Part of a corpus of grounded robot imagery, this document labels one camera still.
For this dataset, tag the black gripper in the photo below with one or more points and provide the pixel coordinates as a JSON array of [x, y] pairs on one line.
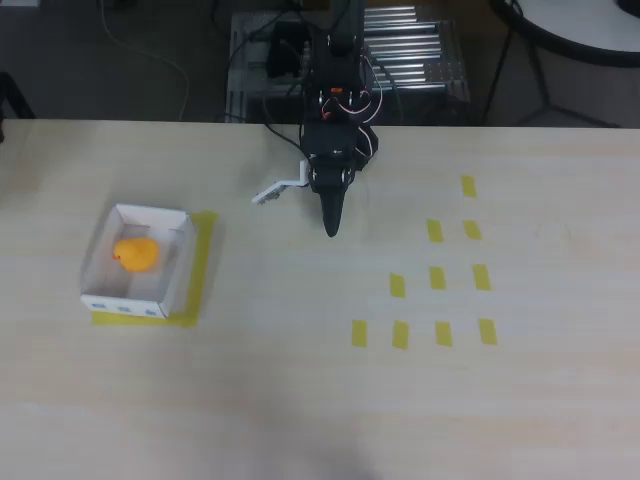
[[328, 184]]

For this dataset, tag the yellow rubber duck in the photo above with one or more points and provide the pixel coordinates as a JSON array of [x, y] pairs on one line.
[[137, 255]]

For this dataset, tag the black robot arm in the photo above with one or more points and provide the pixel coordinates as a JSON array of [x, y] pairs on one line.
[[340, 65]]

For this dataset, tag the white cardboard box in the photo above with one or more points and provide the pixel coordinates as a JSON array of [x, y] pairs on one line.
[[150, 215]]

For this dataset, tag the yellow tape strip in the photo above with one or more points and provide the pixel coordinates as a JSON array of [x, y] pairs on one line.
[[468, 186], [397, 285], [400, 335], [472, 229], [437, 277], [359, 333], [487, 332], [434, 230], [443, 334], [481, 277]]

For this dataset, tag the black clamp block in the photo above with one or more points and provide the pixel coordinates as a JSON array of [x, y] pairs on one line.
[[285, 50]]

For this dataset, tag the white round table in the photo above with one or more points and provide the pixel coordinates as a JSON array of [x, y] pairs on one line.
[[575, 25]]

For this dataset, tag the black chair part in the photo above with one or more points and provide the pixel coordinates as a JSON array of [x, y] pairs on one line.
[[12, 97]]

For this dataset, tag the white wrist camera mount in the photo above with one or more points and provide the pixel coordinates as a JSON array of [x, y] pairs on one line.
[[275, 191]]

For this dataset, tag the aluminium roller frame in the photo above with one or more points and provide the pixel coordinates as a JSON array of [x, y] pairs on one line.
[[425, 55]]

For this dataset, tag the black table leg frame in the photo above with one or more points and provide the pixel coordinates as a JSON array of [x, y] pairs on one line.
[[545, 90]]

